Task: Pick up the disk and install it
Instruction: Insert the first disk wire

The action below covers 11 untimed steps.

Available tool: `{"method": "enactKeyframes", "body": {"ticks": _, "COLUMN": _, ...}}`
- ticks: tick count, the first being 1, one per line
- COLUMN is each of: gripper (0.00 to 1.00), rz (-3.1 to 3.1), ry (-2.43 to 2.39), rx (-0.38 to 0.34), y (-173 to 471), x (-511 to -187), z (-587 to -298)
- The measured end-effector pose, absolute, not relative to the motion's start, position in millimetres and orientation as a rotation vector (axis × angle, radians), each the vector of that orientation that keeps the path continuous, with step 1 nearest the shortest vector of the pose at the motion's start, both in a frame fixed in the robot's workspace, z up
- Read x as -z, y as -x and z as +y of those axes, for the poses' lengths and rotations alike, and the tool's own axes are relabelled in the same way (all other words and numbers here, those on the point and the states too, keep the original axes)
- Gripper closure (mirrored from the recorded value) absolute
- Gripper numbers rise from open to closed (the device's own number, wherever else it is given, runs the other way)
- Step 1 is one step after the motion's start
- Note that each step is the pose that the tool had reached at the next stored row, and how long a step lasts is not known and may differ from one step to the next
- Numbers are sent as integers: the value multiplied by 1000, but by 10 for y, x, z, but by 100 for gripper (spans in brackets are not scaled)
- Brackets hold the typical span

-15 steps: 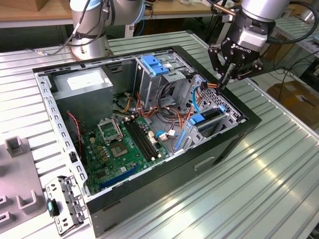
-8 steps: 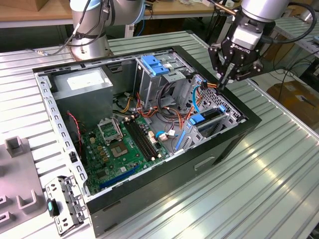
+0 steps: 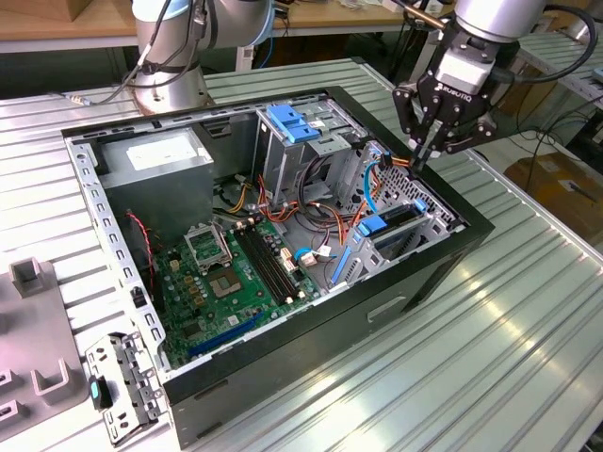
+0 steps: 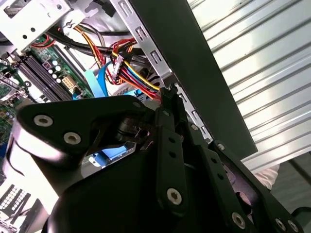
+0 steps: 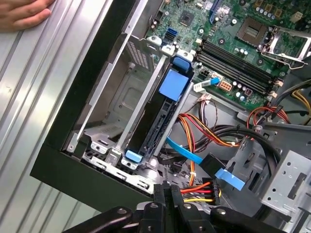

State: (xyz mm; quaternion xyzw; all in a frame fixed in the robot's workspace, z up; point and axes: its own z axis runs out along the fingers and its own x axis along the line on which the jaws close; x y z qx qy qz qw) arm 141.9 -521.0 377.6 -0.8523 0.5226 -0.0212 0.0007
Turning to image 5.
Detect blue expansion slot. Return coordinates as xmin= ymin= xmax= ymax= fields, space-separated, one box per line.
xmin=209 ymin=0 xmax=222 ymax=24

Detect person's hand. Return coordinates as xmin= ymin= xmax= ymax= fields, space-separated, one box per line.
xmin=0 ymin=0 xmax=55 ymax=33

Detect black square chipset chip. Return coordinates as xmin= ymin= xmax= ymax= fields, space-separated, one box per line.
xmin=179 ymin=10 xmax=195 ymax=25

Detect short blue wire white label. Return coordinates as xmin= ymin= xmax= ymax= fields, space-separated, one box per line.
xmin=193 ymin=76 xmax=223 ymax=92

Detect thin metal locking lever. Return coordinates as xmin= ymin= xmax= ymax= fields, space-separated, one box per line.
xmin=261 ymin=46 xmax=307 ymax=67

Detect thick black cable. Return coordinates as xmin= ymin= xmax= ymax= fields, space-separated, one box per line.
xmin=157 ymin=125 xmax=284 ymax=175

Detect grey metal disk bay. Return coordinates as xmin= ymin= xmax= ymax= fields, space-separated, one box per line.
xmin=118 ymin=47 xmax=195 ymax=170
xmin=62 ymin=33 xmax=168 ymax=162

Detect grey metal drive cage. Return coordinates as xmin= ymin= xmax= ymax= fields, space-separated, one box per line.
xmin=228 ymin=123 xmax=311 ymax=233

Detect hard disk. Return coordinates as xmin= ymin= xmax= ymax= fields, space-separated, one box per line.
xmin=123 ymin=55 xmax=195 ymax=163

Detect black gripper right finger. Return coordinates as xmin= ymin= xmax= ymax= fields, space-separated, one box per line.
xmin=171 ymin=185 xmax=296 ymax=233

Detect black RAM slot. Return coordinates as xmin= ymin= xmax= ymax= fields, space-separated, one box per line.
xmin=197 ymin=53 xmax=269 ymax=95
xmin=204 ymin=38 xmax=280 ymax=82
xmin=199 ymin=48 xmax=273 ymax=90
xmin=201 ymin=43 xmax=276 ymax=86

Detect orange red yellow power wire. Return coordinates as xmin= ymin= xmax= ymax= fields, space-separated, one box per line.
xmin=177 ymin=114 xmax=243 ymax=206

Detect black open PC case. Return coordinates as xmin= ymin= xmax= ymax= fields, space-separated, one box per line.
xmin=30 ymin=0 xmax=311 ymax=233

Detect yellow power wires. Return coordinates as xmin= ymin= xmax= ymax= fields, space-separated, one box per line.
xmin=290 ymin=88 xmax=311 ymax=111

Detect orange red wire bundle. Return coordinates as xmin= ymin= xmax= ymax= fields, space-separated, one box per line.
xmin=246 ymin=106 xmax=290 ymax=129

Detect flat blue data wire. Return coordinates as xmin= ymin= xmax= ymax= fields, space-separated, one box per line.
xmin=166 ymin=137 xmax=246 ymax=191

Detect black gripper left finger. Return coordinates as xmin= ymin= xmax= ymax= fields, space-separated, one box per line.
xmin=69 ymin=181 xmax=172 ymax=233

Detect metal socket cover frame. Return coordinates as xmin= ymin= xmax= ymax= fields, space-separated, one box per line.
xmin=261 ymin=24 xmax=311 ymax=65

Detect green motherboard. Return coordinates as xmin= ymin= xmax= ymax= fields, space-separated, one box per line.
xmin=145 ymin=0 xmax=311 ymax=112

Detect CPU socket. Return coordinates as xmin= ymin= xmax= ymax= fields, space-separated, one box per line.
xmin=236 ymin=16 xmax=268 ymax=44

